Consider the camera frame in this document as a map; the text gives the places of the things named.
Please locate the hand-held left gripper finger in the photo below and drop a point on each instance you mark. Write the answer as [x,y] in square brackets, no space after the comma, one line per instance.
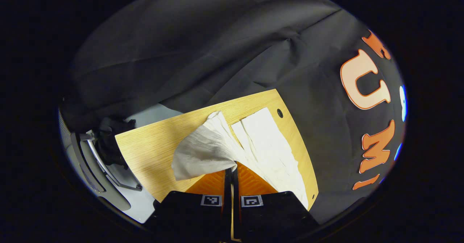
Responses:
[235,206]
[227,206]

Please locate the white jeans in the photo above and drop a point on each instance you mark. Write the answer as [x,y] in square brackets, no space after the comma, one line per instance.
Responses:
[206,152]

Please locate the dark cloth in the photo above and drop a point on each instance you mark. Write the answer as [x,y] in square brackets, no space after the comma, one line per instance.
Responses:
[112,145]

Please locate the grey office chair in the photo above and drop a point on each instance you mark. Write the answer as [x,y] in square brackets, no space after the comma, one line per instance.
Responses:
[85,163]

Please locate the black backdrop cloth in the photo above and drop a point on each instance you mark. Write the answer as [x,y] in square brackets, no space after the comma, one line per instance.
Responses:
[217,36]

